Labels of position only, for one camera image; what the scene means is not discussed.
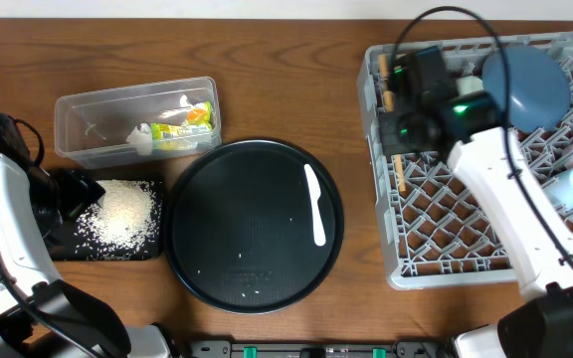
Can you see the round black tray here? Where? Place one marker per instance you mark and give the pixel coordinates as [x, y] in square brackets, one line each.
[237, 228]

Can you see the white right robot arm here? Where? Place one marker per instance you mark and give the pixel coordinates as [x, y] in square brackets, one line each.
[470, 132]

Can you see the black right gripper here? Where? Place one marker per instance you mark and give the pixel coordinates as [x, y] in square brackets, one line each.
[388, 142]

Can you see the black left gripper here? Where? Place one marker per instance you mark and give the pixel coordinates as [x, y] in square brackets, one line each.
[75, 191]

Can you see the green yellow snack wrapper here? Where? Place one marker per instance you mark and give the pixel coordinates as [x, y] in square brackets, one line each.
[194, 129]

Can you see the grey dishwasher rack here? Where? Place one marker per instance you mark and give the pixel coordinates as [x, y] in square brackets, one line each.
[434, 234]

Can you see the black rail with green clips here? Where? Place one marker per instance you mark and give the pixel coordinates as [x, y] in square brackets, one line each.
[399, 349]

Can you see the pile of white rice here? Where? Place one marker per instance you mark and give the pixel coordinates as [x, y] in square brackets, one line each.
[122, 225]

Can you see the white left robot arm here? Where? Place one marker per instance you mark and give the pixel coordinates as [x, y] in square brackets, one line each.
[40, 314]

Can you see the clear plastic bin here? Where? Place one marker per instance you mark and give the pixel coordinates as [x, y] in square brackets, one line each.
[91, 127]

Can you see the white paper napkin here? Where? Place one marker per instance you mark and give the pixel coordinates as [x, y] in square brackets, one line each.
[140, 138]

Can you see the blue plate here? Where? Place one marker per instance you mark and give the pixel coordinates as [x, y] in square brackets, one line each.
[539, 90]

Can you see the black rectangular tray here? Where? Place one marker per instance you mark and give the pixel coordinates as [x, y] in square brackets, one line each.
[61, 242]

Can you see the mint green bowl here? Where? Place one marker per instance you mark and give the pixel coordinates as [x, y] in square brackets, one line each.
[468, 85]

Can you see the wooden chopstick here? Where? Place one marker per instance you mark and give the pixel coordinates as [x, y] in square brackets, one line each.
[400, 174]

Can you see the white plastic knife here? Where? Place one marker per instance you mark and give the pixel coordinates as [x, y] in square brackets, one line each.
[314, 190]

